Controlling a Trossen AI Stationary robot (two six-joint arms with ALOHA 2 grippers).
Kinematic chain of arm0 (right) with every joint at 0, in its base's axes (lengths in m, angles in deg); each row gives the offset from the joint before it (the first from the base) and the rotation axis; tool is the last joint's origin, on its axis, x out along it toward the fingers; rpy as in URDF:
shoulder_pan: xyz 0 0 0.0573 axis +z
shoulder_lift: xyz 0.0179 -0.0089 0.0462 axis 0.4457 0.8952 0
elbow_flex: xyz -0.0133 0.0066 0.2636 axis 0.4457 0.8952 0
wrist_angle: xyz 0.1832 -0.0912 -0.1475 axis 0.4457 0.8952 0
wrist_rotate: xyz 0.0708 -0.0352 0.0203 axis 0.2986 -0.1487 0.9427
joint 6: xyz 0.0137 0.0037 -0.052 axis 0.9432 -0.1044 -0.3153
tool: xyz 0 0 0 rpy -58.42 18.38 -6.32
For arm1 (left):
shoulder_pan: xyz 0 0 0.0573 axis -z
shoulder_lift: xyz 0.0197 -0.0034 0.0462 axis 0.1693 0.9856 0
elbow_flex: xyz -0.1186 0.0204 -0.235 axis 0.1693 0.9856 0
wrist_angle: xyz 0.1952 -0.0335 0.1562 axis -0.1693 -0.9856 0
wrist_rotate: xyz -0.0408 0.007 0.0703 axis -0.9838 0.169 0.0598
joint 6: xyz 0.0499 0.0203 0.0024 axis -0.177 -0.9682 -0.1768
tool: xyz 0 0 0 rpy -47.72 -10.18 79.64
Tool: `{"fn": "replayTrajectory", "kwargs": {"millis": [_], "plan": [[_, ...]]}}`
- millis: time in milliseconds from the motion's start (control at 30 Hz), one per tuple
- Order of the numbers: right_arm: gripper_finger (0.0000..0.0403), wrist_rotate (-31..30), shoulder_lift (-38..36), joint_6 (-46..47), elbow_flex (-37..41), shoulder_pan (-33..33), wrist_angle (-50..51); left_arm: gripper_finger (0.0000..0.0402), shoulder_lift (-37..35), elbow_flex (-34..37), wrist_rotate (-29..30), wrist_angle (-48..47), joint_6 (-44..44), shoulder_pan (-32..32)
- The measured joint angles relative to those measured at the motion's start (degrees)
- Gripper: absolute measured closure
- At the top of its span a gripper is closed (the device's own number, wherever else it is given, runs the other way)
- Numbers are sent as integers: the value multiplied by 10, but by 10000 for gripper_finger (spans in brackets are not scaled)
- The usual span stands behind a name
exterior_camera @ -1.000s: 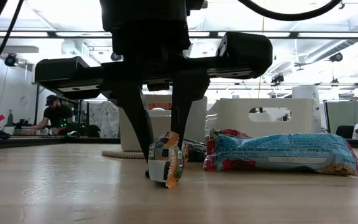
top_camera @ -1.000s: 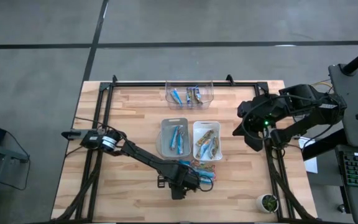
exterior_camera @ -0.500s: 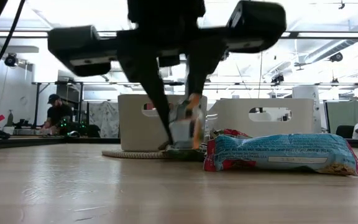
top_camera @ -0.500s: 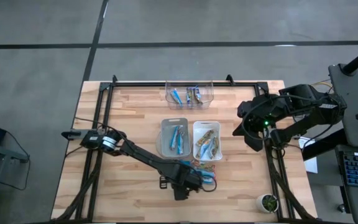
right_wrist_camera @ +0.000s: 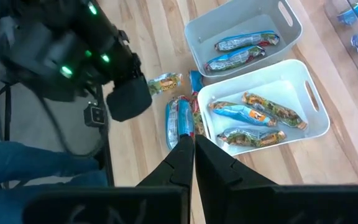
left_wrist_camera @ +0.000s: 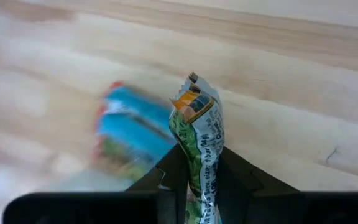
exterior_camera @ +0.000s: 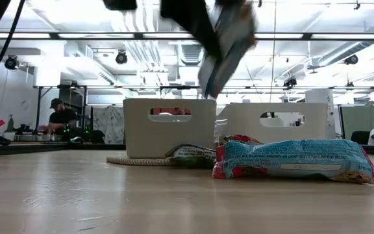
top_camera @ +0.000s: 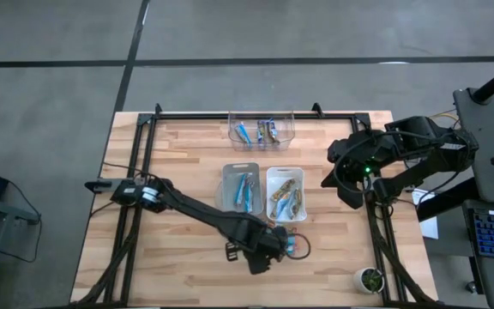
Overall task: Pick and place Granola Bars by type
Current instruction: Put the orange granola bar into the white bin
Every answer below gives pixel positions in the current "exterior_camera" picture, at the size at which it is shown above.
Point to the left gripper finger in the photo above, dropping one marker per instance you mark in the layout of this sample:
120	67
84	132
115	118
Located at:
193	29
230	2

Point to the orange green granola bar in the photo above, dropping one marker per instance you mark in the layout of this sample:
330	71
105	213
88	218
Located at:
193	154

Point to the white ceiling pipe bundle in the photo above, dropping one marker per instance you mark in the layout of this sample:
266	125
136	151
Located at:
141	55

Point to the black ceiling spotlight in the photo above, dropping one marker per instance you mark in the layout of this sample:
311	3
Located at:
290	83
351	59
121	58
11	62

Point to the pale grey plastic bin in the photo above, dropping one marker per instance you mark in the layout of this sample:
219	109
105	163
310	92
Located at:
141	136

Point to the white patterned draped cloth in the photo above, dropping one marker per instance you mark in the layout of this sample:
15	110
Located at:
109	123

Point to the black background chair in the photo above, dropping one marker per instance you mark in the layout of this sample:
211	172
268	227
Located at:
96	136

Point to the white plastic bin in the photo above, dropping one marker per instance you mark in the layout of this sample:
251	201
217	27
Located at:
313	126

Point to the office partition panel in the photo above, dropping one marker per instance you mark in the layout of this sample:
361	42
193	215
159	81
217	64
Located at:
356	118

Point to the black office chair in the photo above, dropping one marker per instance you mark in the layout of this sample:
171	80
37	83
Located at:
359	138

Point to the black rail with light strips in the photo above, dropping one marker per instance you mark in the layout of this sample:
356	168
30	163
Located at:
93	35

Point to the white rectangular air duct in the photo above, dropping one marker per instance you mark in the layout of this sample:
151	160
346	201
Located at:
93	70

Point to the grey ceiling duct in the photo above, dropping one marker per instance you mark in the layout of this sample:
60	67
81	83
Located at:
352	48

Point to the black aluminium table frame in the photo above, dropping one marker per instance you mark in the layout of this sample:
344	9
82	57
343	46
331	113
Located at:
28	149

